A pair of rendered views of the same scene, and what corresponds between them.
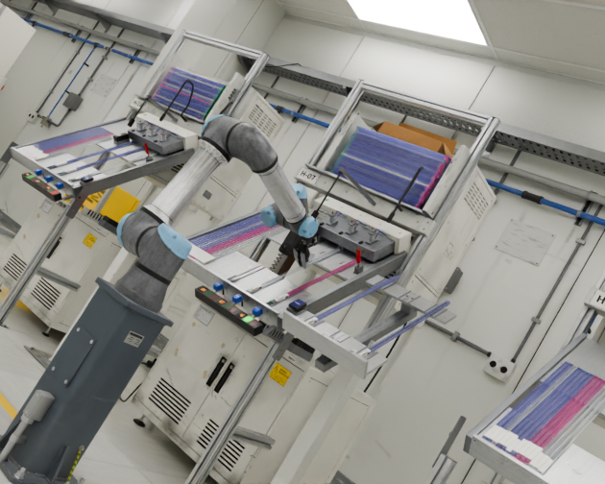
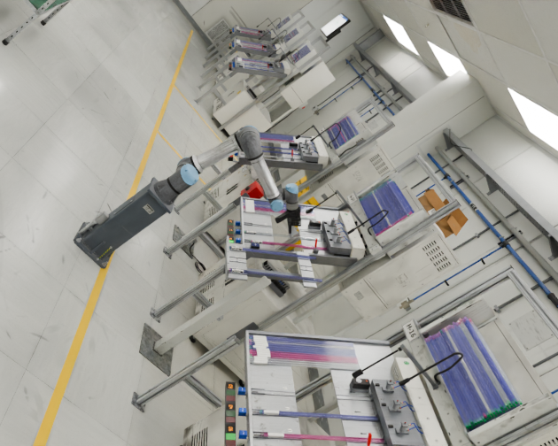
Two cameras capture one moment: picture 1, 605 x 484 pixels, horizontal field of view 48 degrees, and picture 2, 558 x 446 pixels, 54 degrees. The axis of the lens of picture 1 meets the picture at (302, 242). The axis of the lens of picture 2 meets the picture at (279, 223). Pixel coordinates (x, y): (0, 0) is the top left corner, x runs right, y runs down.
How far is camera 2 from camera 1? 1.76 m
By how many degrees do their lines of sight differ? 32
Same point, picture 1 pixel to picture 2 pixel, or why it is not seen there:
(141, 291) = (161, 188)
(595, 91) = not seen: outside the picture
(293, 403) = (244, 306)
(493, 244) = (509, 321)
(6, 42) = (314, 81)
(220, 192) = (334, 199)
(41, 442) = (94, 233)
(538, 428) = (282, 350)
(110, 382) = (132, 224)
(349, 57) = (513, 157)
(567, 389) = (329, 350)
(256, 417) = not seen: hidden behind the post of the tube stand
